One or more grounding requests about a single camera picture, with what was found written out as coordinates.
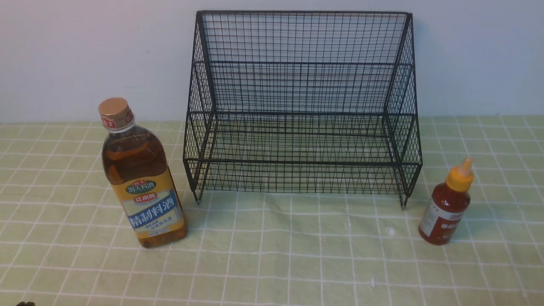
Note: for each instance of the cooking wine bottle gold cap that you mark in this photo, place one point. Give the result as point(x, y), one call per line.
point(135, 164)

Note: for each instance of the red sauce bottle yellow cap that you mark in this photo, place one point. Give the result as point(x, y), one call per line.
point(447, 205)

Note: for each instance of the green checkered tablecloth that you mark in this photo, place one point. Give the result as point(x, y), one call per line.
point(65, 240)

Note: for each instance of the black wire mesh shelf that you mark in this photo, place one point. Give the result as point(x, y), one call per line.
point(303, 102)

